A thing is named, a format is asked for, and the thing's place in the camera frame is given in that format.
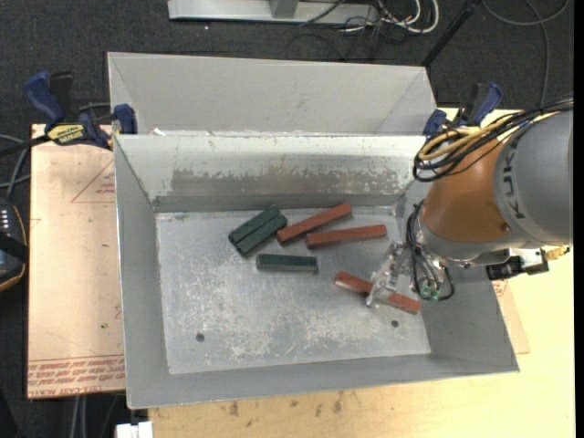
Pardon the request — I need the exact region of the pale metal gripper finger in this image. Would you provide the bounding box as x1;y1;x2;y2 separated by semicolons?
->
369;262;393;292
365;281;398;308

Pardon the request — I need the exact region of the brown cardboard board red print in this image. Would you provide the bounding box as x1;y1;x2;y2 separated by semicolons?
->
26;122;532;401

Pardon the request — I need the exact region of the dark green flat block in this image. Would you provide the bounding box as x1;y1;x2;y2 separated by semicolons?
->
227;203;282;245
255;253;319;275
235;212;289;258

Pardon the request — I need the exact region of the black cylinder on white bracket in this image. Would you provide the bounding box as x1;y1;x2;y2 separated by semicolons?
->
485;247;551;281

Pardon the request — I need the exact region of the grey metal bin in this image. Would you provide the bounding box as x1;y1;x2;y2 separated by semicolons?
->
107;51;521;412

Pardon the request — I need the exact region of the red-brown block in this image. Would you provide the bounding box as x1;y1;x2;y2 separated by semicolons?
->
305;224;389;251
333;270;422;316
275;201;354;246

